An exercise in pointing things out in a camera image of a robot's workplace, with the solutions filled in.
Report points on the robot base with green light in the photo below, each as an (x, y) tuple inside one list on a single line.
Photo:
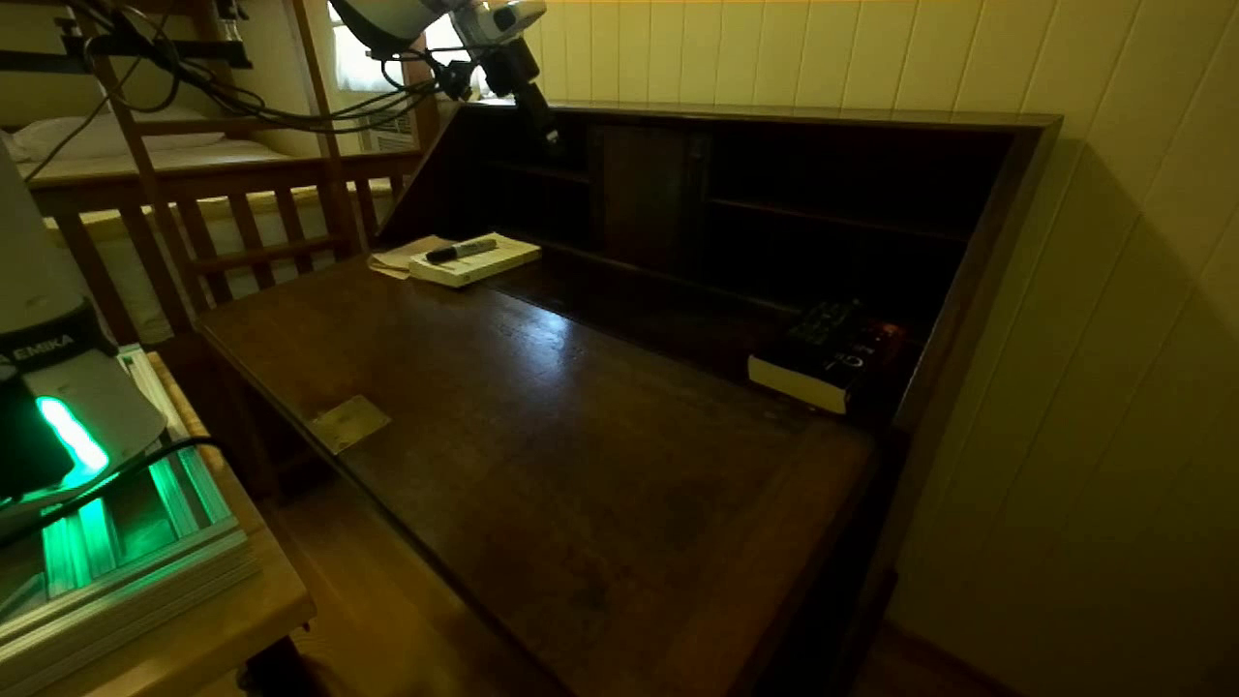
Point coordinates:
[(50, 361)]

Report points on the aluminium mounting frame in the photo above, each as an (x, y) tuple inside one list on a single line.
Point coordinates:
[(139, 530)]

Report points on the dark wooden secretary desk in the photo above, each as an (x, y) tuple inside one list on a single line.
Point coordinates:
[(583, 477)]

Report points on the small paper label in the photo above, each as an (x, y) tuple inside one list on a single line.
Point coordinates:
[(348, 424)]

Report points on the black and white marker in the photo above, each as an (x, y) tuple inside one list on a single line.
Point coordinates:
[(460, 251)]

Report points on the green lit device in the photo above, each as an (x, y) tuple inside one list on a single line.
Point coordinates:
[(216, 620)]

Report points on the wooden chair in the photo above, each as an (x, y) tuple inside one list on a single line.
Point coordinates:
[(245, 218)]

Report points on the wooden ladder frame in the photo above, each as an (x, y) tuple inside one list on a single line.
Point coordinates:
[(139, 140)]

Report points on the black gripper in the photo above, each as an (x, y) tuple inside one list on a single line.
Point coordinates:
[(512, 69)]

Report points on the black book with keyboard cover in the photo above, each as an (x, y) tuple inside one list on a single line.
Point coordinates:
[(824, 356)]

